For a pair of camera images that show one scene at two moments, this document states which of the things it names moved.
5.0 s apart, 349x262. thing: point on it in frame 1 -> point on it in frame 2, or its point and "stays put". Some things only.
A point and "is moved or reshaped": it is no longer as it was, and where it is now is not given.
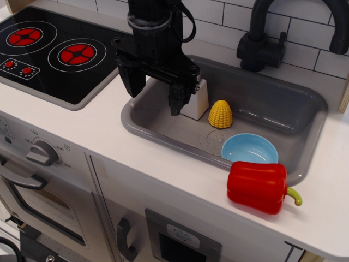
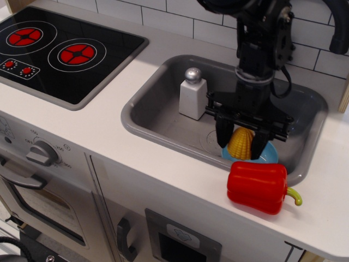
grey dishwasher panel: [171, 242] stays put
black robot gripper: [160, 52] -> [250, 106]
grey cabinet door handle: [128, 253] stays put
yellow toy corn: [220, 115] is moved or reshaped
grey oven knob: [43, 152] stays put
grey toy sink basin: [294, 115] stays put
